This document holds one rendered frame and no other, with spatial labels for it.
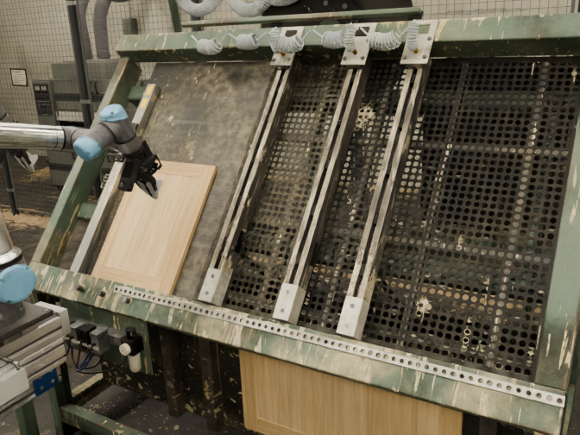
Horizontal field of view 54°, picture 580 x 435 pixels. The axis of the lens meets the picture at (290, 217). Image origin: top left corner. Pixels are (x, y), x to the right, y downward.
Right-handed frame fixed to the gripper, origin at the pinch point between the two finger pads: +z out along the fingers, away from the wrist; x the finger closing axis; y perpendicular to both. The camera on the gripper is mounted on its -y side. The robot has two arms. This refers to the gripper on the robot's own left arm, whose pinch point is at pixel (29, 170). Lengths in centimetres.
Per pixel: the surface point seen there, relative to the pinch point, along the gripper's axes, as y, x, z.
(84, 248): -5.9, -9.7, 38.1
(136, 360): -38, -54, 58
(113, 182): 23.5, -10.7, 25.7
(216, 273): -7, -83, 35
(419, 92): 68, -141, 5
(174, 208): 18, -48, 30
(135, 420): -39, -10, 133
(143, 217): 12.5, -33.4, 32.9
